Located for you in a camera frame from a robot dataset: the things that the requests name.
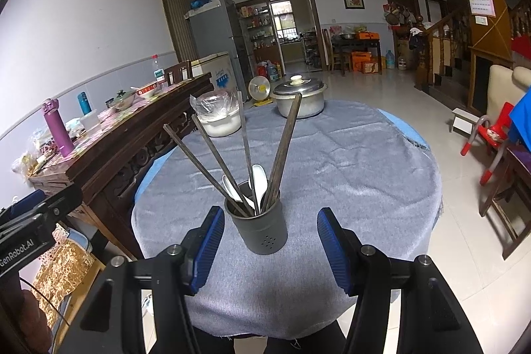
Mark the gold patterned cloth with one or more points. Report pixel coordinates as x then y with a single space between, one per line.
66 267

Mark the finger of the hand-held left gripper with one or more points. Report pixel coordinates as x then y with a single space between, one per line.
56 202
27 199

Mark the aluminium pot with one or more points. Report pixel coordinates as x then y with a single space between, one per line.
309 107

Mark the blue jacket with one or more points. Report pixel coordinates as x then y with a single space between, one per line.
522 117

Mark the white chest freezer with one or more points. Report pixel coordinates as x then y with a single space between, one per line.
218 74

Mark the purple water bottle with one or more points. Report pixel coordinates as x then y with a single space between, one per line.
59 130

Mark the clear bottle with red cap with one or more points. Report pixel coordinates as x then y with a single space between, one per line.
158 70

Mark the orange cardboard box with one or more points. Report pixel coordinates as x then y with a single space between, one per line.
361 61

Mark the grey refrigerator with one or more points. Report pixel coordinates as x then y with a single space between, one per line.
211 30

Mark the red child chair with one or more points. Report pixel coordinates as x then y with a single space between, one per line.
495 130

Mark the wooden dining chair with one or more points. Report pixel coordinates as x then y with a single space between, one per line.
177 73

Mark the white plastic spoon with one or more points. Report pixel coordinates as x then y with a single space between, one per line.
230 188
259 180

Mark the dark wooden stool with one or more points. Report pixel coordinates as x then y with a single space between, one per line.
516 180

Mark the wooden pillar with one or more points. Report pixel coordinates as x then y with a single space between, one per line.
493 30

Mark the blue water jug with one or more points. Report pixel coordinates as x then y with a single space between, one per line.
390 60

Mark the grey metal utensil holder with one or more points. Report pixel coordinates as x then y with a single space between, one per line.
261 231

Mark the white plastic container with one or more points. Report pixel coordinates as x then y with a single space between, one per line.
91 121

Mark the dark wooden sideboard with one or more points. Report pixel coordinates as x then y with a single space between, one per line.
112 155

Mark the dark wooden side table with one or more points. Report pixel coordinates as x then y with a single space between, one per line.
356 43

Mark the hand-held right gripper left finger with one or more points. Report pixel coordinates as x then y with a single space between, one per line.
207 252

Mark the small floor fan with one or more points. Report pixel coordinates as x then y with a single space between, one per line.
259 88

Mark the glass-lidded pot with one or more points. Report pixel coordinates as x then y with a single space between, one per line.
121 101

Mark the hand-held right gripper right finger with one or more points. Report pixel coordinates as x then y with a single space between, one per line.
334 252

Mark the white step stool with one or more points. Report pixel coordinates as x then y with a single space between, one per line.
464 119

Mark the blue round table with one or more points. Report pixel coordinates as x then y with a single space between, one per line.
408 130

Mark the person's left hand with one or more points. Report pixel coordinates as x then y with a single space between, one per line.
31 316

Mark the teal water bottle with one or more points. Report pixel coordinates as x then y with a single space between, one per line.
84 104

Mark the aluminium pot lid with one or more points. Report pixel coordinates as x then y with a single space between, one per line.
300 86

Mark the red and white bowl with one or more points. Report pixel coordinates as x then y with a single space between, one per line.
148 92

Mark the grey tablecloth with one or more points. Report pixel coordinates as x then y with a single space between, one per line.
352 180

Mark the kitchen shelf cabinet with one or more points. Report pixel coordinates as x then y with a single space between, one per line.
255 34

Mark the brown curtain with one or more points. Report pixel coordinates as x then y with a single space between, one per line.
178 14

